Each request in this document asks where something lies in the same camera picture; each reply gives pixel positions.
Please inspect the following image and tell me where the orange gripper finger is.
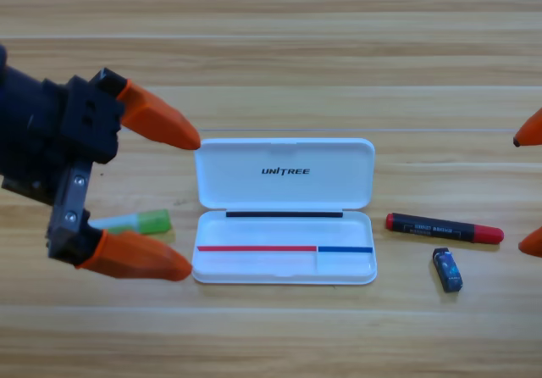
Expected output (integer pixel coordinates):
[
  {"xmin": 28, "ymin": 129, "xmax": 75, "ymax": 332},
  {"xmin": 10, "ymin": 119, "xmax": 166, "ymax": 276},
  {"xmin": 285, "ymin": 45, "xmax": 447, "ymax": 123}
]
[
  {"xmin": 512, "ymin": 107, "xmax": 542, "ymax": 148},
  {"xmin": 114, "ymin": 79, "xmax": 202, "ymax": 151},
  {"xmin": 518, "ymin": 225, "xmax": 542, "ymax": 258},
  {"xmin": 75, "ymin": 229, "xmax": 194, "ymax": 282}
]

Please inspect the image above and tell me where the white Unitree pencil case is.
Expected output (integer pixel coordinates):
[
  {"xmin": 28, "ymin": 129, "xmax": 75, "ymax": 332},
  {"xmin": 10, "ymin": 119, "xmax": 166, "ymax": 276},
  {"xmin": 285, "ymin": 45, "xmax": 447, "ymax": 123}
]
[{"xmin": 191, "ymin": 137, "xmax": 378, "ymax": 286}]

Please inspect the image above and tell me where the dark blue eraser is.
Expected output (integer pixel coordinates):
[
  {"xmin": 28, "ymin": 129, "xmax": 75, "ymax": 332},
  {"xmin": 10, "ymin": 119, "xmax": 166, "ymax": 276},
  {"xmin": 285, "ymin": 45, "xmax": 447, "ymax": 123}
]
[{"xmin": 432, "ymin": 247, "xmax": 464, "ymax": 294}]

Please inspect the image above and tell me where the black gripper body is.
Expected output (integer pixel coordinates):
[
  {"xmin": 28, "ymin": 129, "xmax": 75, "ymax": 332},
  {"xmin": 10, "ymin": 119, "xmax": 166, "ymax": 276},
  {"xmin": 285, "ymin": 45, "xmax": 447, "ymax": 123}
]
[{"xmin": 25, "ymin": 67, "xmax": 128, "ymax": 268}]

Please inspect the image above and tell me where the black and red marker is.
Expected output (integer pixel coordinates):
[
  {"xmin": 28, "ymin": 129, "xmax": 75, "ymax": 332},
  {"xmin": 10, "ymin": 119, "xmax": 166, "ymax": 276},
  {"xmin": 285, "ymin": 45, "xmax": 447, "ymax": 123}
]
[{"xmin": 384, "ymin": 212, "xmax": 506, "ymax": 245}]

